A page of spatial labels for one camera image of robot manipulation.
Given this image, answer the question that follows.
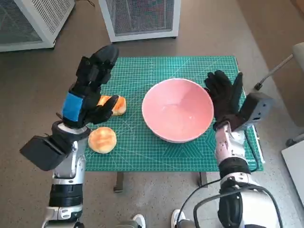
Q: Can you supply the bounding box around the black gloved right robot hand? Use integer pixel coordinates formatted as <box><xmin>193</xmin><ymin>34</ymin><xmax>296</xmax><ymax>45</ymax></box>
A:
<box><xmin>203</xmin><ymin>70</ymin><xmax>244</xmax><ymax>132</ymax></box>

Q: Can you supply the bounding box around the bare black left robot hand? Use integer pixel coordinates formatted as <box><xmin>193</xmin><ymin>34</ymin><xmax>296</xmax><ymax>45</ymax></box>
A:
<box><xmin>60</xmin><ymin>45</ymin><xmax>120</xmax><ymax>129</ymax></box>

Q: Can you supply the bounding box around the orange toasted toy bread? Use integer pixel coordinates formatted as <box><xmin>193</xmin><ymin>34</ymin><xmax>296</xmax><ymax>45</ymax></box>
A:
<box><xmin>96</xmin><ymin>95</ymin><xmax>127</xmax><ymax>116</ymax></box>

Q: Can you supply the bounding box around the pink bowl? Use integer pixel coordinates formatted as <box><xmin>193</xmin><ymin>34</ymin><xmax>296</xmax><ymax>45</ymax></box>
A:
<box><xmin>142</xmin><ymin>79</ymin><xmax>214</xmax><ymax>143</ymax></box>

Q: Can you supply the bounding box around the round toy bread bun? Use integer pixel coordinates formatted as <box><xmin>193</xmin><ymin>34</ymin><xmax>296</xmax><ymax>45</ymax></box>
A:
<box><xmin>87</xmin><ymin>127</ymin><xmax>117</xmax><ymax>154</ymax></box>

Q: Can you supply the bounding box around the white cabinet with slotted side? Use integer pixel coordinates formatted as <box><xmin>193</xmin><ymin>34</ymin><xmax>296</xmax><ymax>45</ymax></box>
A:
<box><xmin>0</xmin><ymin>0</ymin><xmax>76</xmax><ymax>53</ymax></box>

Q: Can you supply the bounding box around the green cutting mat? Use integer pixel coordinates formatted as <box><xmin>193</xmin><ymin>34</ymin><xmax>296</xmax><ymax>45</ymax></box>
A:
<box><xmin>84</xmin><ymin>56</ymin><xmax>264</xmax><ymax>172</ymax></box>

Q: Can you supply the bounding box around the white mesh front cabinet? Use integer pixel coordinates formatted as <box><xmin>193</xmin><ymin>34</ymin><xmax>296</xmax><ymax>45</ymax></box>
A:
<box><xmin>98</xmin><ymin>0</ymin><xmax>181</xmax><ymax>43</ymax></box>

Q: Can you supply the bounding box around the grey chair with metal leg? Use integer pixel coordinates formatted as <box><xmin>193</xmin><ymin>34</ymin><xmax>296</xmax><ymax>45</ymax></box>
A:
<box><xmin>254</xmin><ymin>42</ymin><xmax>304</xmax><ymax>147</ymax></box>

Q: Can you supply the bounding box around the white flat panel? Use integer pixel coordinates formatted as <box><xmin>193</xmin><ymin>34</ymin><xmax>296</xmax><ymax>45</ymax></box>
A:
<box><xmin>281</xmin><ymin>142</ymin><xmax>304</xmax><ymax>193</ymax></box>

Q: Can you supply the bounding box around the white right robot foot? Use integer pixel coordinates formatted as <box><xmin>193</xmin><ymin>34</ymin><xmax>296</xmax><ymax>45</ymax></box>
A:
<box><xmin>171</xmin><ymin>209</ymin><xmax>187</xmax><ymax>228</ymax></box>

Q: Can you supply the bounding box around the white robot foot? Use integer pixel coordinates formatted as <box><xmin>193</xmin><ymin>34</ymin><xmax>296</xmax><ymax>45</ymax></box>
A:
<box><xmin>171</xmin><ymin>209</ymin><xmax>187</xmax><ymax>228</ymax></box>
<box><xmin>132</xmin><ymin>213</ymin><xmax>147</xmax><ymax>228</ymax></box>

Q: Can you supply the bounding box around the white left robot foot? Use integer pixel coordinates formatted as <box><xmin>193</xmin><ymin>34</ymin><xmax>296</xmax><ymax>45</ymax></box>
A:
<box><xmin>132</xmin><ymin>213</ymin><xmax>147</xmax><ymax>228</ymax></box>

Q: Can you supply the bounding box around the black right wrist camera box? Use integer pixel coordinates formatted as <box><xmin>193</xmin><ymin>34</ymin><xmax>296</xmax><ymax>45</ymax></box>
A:
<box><xmin>236</xmin><ymin>92</ymin><xmax>276</xmax><ymax>131</ymax></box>

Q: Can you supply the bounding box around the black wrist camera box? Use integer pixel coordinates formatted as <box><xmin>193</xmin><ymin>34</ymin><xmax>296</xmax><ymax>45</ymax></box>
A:
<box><xmin>19</xmin><ymin>135</ymin><xmax>72</xmax><ymax>171</ymax></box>
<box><xmin>236</xmin><ymin>92</ymin><xmax>276</xmax><ymax>131</ymax></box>

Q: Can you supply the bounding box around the grey table leg bracket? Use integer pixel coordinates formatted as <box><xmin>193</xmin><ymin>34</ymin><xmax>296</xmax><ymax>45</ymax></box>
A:
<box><xmin>113</xmin><ymin>171</ymin><xmax>124</xmax><ymax>193</ymax></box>
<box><xmin>198</xmin><ymin>171</ymin><xmax>209</xmax><ymax>189</ymax></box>

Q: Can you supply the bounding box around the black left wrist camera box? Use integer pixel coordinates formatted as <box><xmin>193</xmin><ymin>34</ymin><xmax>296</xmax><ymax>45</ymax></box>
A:
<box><xmin>19</xmin><ymin>135</ymin><xmax>72</xmax><ymax>171</ymax></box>

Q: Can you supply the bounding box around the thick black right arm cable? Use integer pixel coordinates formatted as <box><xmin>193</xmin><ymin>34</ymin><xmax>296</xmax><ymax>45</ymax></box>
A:
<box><xmin>193</xmin><ymin>186</ymin><xmax>285</xmax><ymax>228</ymax></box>

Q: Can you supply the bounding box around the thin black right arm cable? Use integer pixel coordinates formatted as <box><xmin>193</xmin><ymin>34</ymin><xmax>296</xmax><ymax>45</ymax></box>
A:
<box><xmin>177</xmin><ymin>179</ymin><xmax>223</xmax><ymax>228</ymax></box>

